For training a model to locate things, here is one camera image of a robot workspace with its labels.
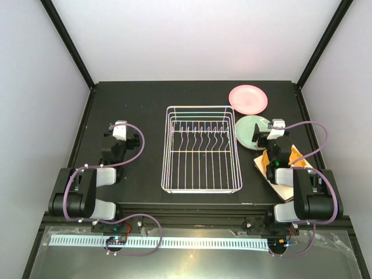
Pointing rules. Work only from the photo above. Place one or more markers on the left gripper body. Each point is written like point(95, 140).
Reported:
point(132, 144)

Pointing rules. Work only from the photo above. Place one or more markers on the white square plate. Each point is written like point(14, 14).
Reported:
point(286, 193)

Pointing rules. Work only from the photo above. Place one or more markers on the pink round plate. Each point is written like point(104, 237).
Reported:
point(248, 99)

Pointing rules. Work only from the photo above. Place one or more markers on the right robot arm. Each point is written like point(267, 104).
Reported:
point(315, 199)

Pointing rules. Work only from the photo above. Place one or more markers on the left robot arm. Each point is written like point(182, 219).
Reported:
point(80, 200)

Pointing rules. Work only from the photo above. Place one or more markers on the left black frame post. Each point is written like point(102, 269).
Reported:
point(67, 40)

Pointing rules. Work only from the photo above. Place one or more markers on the green floral plate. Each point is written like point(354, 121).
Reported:
point(245, 128)

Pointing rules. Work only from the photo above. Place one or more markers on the right black frame post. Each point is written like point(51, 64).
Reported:
point(325, 39)

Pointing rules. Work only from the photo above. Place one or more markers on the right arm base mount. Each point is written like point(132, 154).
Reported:
point(266, 226)

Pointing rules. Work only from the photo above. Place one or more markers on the white slotted cable duct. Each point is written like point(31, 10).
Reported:
point(244, 244)

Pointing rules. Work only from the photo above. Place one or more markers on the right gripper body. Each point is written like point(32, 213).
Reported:
point(261, 135)

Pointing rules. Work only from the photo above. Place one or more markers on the orange dotted scalloped plate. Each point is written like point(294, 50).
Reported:
point(295, 154)

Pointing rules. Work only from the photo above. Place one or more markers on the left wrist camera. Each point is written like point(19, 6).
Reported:
point(120, 130)

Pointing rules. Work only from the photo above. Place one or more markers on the white wire dish rack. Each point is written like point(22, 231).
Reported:
point(200, 153)

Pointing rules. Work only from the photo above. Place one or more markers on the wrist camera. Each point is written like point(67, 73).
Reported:
point(120, 130)
point(277, 129)

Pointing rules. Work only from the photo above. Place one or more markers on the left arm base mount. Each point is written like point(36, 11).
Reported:
point(121, 225)

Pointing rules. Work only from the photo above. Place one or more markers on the black frame post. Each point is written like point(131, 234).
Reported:
point(325, 39)
point(67, 40)

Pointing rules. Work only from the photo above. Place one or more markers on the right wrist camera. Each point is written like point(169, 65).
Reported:
point(277, 129)

